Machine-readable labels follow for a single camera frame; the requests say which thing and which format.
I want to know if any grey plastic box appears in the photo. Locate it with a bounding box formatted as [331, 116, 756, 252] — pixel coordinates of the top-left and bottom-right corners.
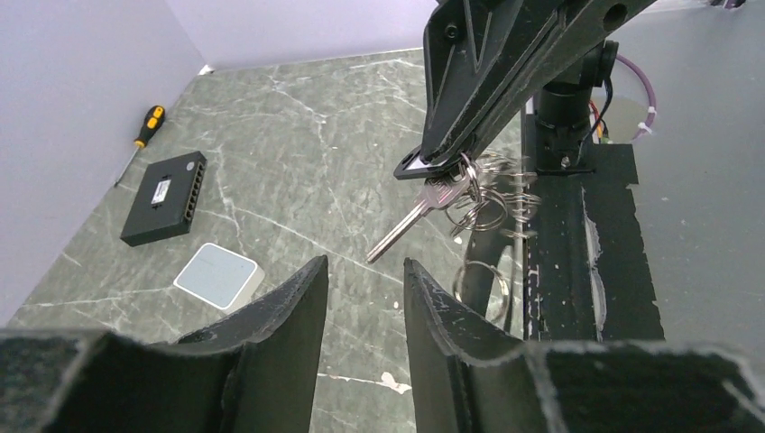
[173, 243, 265, 314]

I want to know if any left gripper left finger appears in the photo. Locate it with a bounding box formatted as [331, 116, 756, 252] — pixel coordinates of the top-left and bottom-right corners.
[1, 255, 328, 432]

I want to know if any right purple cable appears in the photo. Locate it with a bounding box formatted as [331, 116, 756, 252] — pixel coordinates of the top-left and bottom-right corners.
[588, 53, 659, 143]

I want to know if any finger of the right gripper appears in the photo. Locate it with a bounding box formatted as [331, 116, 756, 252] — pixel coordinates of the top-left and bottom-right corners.
[454, 1, 651, 157]
[420, 1, 568, 165]

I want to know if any yellow black screwdriver at wall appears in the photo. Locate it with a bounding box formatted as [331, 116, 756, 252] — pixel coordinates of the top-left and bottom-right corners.
[113, 105, 166, 188]

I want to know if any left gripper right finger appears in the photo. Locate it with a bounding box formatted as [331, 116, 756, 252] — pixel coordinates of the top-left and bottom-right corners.
[403, 259, 764, 432]

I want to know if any black network switch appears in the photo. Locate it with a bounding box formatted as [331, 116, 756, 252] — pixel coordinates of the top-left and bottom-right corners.
[120, 151, 207, 247]

